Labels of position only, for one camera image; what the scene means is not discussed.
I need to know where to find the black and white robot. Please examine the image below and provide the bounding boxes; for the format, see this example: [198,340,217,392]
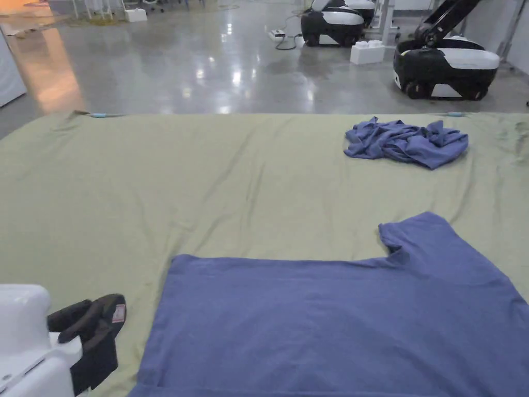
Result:
[300,0,366,48]
[346,0,378,26]
[392,0,501,102]

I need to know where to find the white cabinet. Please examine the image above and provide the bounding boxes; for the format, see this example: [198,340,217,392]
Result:
[0,30,27,109]

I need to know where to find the black cable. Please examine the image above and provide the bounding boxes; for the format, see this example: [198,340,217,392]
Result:
[274,35,306,52]

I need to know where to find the crumpled blue shirt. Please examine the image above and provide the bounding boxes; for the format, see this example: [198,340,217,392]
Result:
[343,116,470,171]

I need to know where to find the white plastic brick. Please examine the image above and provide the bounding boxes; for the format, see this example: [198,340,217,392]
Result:
[350,39,387,65]

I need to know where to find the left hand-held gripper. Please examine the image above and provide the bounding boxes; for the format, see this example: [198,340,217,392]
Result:
[0,284,127,397]

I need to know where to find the bed with pale green sheet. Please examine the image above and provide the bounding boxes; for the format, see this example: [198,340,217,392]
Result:
[0,110,529,397]

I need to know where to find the flat blue shirt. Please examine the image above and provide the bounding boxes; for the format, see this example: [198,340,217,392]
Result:
[131,211,529,397]

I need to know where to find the white desk frame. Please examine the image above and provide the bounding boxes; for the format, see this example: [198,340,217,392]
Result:
[371,0,402,49]

